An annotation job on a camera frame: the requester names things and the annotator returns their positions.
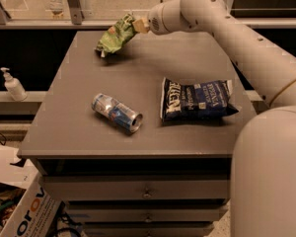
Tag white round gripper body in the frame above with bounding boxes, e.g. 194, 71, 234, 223
148, 0, 187, 35

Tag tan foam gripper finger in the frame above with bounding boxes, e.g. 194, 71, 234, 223
132, 18, 150, 34

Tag green jalapeno chip bag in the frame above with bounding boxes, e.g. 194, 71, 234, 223
95, 14, 137, 58

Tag silver blue redbull can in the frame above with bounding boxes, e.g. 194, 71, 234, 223
92, 93, 143, 133

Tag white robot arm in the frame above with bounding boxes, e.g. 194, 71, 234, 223
145, 0, 296, 237

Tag dark blue kettle chip bag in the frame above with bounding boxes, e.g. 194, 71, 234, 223
160, 78, 238, 121

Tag white pump sanitizer bottle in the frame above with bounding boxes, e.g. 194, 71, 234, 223
0, 67, 27, 102

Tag grey drawer cabinet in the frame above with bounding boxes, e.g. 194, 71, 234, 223
21, 32, 255, 237

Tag metal drawer knob top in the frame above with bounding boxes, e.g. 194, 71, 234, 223
142, 189, 152, 198

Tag metal drawer knob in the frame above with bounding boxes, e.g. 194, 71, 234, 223
142, 189, 152, 198
144, 215, 153, 223

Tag metal drawer knob middle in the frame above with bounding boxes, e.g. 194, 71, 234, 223
144, 215, 153, 223

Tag white cardboard box orange letters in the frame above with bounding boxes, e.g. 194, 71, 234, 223
0, 145, 60, 237

